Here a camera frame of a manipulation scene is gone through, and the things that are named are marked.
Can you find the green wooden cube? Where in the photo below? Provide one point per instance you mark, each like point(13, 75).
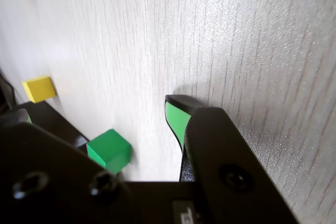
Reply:
point(110, 148)

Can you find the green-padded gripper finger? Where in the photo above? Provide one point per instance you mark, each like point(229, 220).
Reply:
point(223, 155)

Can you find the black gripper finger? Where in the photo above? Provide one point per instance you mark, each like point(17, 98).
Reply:
point(39, 169)

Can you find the yellow wooden cube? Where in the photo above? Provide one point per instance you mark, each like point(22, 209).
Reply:
point(39, 89)

